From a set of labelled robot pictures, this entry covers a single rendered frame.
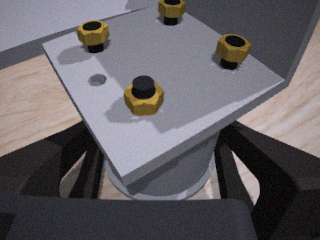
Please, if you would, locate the grey metal bracket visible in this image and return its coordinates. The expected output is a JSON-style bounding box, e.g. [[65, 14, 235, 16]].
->
[[42, 0, 320, 187]]

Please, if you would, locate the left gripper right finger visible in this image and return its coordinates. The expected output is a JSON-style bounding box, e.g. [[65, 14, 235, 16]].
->
[[214, 120, 320, 240]]

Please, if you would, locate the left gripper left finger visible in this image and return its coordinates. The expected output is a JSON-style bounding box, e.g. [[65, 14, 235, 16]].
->
[[0, 121, 104, 199]]

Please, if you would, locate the brass hex nut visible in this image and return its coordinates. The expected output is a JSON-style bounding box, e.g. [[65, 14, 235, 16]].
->
[[77, 20, 109, 45], [216, 34, 251, 62], [158, 0, 186, 18], [123, 81, 164, 116]]

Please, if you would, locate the grey shallow rectangular tray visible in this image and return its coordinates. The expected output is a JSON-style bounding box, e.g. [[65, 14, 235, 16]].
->
[[0, 0, 160, 70]]

